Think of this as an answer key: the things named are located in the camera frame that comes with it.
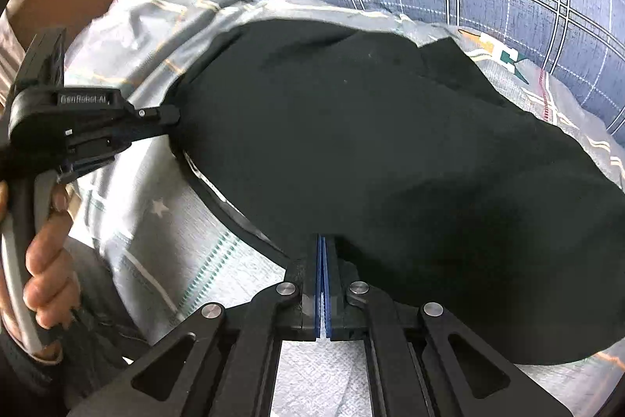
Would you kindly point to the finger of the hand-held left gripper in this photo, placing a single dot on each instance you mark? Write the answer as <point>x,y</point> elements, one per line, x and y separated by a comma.
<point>158,120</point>

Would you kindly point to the grey patterned bed sheet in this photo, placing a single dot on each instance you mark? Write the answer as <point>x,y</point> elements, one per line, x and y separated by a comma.
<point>146,221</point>

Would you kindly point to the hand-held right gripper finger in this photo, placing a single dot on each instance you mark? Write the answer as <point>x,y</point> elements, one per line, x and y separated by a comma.
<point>327,295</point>
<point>319,295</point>

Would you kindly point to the person's grey trouser leg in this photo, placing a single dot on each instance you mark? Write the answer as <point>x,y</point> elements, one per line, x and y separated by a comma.
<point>102,309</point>

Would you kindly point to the person's left hand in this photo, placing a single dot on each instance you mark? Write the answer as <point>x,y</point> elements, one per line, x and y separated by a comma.
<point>49,260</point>

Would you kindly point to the black pants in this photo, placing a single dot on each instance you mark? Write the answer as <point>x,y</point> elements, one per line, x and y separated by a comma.
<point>366,143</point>

